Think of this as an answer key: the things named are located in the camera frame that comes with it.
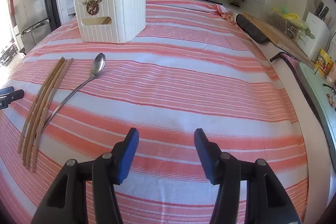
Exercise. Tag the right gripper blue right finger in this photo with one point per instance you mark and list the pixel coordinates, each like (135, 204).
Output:
(267, 200)

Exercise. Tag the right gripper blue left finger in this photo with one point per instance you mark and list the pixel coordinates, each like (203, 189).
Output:
(66, 202)

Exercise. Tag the white ribbed utensil holder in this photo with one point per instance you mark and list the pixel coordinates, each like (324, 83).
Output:
(110, 21)

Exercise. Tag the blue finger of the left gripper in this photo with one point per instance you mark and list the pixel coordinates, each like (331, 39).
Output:
(7, 99)
(6, 90)

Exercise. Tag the wire rack with vegetables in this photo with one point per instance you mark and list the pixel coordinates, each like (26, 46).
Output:
(290, 25)

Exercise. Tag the white knife block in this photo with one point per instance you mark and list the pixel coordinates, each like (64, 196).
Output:
(318, 34)

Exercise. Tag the wooden cutting board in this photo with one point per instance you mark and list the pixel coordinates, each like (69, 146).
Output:
(280, 39)

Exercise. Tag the pink striped tablecloth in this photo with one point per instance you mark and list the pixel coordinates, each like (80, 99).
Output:
(190, 68)

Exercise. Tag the yellow snack packet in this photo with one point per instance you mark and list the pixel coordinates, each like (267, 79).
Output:
(323, 64)

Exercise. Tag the grey refrigerator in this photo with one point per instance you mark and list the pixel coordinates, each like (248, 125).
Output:
(32, 21)

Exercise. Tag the black cutting board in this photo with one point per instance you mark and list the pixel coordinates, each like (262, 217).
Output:
(251, 30)

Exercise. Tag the long metal spoon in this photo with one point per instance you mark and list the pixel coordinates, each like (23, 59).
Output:
(98, 66)

